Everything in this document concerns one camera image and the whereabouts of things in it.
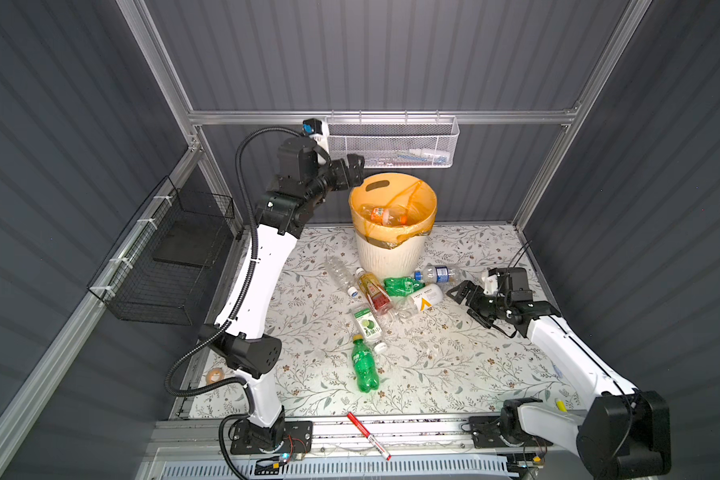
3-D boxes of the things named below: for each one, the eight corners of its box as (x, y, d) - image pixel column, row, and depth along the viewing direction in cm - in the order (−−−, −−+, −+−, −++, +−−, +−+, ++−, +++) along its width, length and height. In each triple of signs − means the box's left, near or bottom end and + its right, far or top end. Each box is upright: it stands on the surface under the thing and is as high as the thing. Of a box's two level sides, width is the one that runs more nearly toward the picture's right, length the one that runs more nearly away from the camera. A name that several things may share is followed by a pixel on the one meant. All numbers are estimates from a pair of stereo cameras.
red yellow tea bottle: (377, 319, 96) (377, 310, 91) (354, 278, 106) (353, 268, 101) (393, 312, 97) (394, 302, 92) (369, 272, 108) (369, 262, 103)
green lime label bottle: (371, 347, 90) (371, 342, 87) (355, 318, 96) (354, 313, 93) (385, 339, 91) (385, 335, 89) (368, 311, 97) (368, 306, 95)
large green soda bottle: (359, 394, 82) (358, 388, 78) (350, 344, 91) (349, 336, 87) (379, 390, 83) (379, 384, 78) (368, 340, 92) (368, 332, 88)
